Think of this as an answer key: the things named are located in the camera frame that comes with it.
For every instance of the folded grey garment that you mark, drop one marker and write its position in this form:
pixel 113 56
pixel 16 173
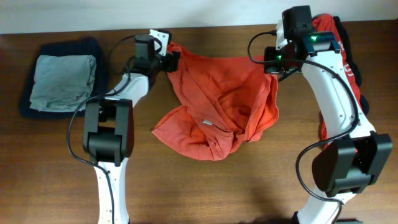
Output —
pixel 62 83

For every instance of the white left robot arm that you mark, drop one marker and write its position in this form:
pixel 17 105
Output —
pixel 108 136

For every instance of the red garment with white letters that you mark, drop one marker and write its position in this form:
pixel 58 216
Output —
pixel 325 22

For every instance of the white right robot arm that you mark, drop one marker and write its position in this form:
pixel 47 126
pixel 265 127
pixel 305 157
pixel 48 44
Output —
pixel 354 153

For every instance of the orange t-shirt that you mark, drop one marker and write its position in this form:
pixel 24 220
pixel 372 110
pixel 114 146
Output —
pixel 224 103

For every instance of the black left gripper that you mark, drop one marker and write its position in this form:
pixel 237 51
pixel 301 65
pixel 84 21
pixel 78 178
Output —
pixel 171 60

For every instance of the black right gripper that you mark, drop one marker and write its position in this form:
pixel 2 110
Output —
pixel 273 69

